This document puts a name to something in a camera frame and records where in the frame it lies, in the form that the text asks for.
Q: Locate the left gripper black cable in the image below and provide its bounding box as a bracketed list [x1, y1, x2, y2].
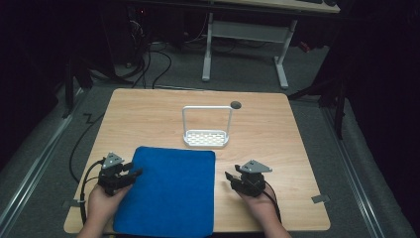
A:
[78, 159, 105, 226]

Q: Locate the person's right hand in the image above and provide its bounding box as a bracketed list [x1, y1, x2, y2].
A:
[235, 187, 281, 228]

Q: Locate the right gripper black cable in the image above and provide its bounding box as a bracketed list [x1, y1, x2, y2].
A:
[254, 179, 282, 223]

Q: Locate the white rack with handle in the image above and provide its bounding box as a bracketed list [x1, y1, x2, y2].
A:
[181, 104, 235, 149]

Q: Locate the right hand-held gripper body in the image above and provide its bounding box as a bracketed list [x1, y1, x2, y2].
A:
[230, 159, 273, 198]

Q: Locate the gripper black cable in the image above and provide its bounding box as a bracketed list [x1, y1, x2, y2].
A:
[78, 159, 105, 226]
[254, 179, 282, 223]

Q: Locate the grey tape piece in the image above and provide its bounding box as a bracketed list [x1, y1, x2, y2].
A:
[61, 199, 82, 209]
[310, 193, 331, 204]

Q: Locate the dark computer tower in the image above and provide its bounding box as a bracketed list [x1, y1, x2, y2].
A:
[127, 5, 151, 67]

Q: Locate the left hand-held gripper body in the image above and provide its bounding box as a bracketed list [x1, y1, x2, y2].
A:
[97, 152, 135, 196]

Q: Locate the white-legged desk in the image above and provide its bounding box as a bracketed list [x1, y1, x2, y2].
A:
[201, 0, 342, 91]

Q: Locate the black floor cable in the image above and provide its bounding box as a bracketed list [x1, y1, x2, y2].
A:
[67, 112, 106, 184]

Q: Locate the person's left hand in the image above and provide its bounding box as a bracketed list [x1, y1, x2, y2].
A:
[86, 182, 134, 230]

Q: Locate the blue cloth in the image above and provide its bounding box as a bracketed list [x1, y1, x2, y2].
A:
[112, 146, 217, 238]

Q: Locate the bundle of black cables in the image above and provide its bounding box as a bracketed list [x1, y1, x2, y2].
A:
[113, 41, 173, 90]

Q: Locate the black metal stand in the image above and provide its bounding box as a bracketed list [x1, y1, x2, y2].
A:
[61, 58, 94, 119]
[286, 74, 349, 141]

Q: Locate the metal floor rail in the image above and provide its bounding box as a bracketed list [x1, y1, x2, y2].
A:
[0, 93, 84, 230]
[321, 104, 386, 238]

